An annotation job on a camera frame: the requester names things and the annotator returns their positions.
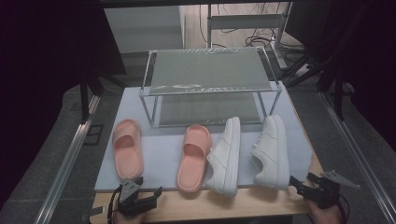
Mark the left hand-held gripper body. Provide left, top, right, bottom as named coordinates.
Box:
left=116, top=177, right=157, bottom=217

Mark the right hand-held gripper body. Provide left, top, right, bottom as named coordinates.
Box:
left=300, top=170, right=361, bottom=209

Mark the pink slipper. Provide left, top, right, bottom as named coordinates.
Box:
left=111, top=119, right=145, bottom=181
left=176, top=123, right=213, bottom=193

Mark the white sneaker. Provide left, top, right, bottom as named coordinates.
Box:
left=250, top=114, right=291, bottom=190
left=205, top=116, right=242, bottom=198

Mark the metal shoe rack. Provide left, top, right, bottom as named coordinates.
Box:
left=138, top=46, right=283, bottom=129

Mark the person's right hand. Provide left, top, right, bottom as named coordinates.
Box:
left=306, top=200, right=344, bottom=224

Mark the person's left hand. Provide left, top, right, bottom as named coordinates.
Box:
left=111, top=210, right=146, bottom=224

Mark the grey tape strip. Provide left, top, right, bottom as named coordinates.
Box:
left=81, top=206, right=106, bottom=224

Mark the black stand leg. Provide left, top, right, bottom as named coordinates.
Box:
left=78, top=69, right=105, bottom=124

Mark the black tripod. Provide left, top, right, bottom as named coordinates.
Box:
left=279, top=46, right=347, bottom=120

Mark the black curtain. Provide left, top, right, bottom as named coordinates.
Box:
left=0, top=0, right=127, bottom=206
left=284, top=0, right=396, bottom=150

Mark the grey board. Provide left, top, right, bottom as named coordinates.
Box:
left=104, top=6, right=185, bottom=54

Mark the grey metal stand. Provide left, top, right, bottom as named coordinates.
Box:
left=206, top=1, right=293, bottom=70

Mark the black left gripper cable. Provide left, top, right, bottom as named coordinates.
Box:
left=106, top=185, right=123, bottom=224

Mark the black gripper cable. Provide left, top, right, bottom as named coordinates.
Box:
left=106, top=185, right=123, bottom=224
left=337, top=194, right=351, bottom=224

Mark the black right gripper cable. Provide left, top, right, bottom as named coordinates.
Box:
left=337, top=194, right=351, bottom=224

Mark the aluminium rail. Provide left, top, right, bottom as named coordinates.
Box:
left=320, top=91, right=396, bottom=224
left=34, top=94, right=102, bottom=224

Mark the black square floor frame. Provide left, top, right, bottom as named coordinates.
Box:
left=82, top=124, right=105, bottom=147

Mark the bundle of black floor cables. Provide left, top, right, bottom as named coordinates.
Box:
left=199, top=3, right=307, bottom=61

